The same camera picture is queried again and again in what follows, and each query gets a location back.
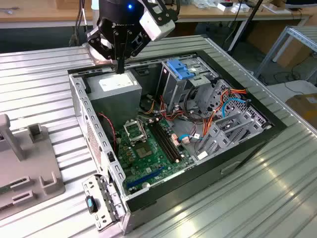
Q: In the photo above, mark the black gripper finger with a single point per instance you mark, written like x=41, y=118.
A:
x=136, y=43
x=99, y=42

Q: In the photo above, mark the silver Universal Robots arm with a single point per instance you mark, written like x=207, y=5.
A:
x=92, y=55

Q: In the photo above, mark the small cardboard box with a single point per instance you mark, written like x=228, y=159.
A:
x=71, y=4

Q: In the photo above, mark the blue plastic cage latch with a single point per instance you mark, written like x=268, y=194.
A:
x=178, y=68

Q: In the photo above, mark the grey optical drive cage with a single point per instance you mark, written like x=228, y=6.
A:
x=173, y=89

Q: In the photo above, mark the grey power supply unit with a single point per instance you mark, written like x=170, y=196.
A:
x=116, y=104

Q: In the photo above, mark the wooden desk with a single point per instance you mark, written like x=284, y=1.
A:
x=37, y=15
x=210, y=15

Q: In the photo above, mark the CPU socket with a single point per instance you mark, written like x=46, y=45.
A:
x=133, y=132

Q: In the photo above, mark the black case fan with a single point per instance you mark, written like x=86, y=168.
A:
x=109, y=134

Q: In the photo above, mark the white box black lid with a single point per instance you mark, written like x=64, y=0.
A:
x=224, y=8

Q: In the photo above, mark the black RAM slot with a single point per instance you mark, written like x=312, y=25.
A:
x=161, y=141
x=169, y=141
x=164, y=141

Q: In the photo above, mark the square brown chipset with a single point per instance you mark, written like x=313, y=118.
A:
x=143, y=151

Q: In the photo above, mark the plain white box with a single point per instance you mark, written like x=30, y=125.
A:
x=241, y=8

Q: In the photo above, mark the green motherboard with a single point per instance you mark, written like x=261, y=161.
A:
x=153, y=163

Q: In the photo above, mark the large cardboard box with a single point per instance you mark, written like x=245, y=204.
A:
x=262, y=37

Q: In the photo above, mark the grey parts rack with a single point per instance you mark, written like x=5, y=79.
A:
x=34, y=153

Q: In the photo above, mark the blue expansion slot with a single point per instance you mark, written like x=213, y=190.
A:
x=144, y=178

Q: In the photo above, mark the silver coin battery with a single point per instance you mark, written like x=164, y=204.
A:
x=145, y=185

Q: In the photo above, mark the black open PC case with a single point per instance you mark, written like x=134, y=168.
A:
x=198, y=178

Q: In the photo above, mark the black and blue latch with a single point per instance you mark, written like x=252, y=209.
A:
x=90, y=204

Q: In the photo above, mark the grey metal shelf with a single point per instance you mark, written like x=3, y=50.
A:
x=307, y=33

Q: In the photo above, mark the green RAM stick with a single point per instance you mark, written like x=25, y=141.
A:
x=3, y=190

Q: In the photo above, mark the cardboard box with label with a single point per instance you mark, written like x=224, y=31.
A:
x=304, y=109

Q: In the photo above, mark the brown square base plate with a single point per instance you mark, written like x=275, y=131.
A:
x=101, y=63

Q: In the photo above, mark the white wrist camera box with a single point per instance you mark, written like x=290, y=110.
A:
x=158, y=28

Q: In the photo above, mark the small silver wrist camera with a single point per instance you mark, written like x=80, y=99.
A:
x=156, y=9

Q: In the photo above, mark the silver hinged slot bracket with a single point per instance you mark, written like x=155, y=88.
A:
x=92, y=184

